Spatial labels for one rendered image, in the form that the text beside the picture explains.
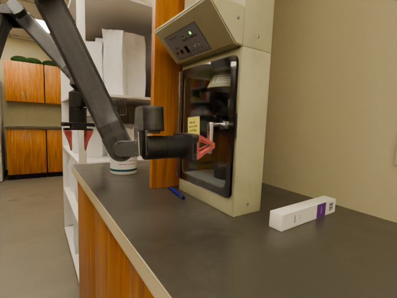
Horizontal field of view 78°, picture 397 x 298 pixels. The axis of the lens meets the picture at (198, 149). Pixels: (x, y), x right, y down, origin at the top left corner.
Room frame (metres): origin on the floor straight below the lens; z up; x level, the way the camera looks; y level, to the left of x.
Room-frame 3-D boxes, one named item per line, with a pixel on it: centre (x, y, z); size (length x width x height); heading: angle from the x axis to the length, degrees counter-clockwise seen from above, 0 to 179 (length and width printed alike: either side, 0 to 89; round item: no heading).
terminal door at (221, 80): (0.80, -0.01, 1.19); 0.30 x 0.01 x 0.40; 33
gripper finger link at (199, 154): (0.67, 0.00, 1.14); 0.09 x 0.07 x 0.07; 124
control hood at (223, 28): (0.78, 0.03, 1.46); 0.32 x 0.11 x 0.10; 34
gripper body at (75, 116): (0.87, 0.43, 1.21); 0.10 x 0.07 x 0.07; 124
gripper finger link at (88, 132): (0.88, 0.42, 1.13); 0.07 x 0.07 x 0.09; 34
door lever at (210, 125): (0.70, -0.05, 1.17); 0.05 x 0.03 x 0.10; 123
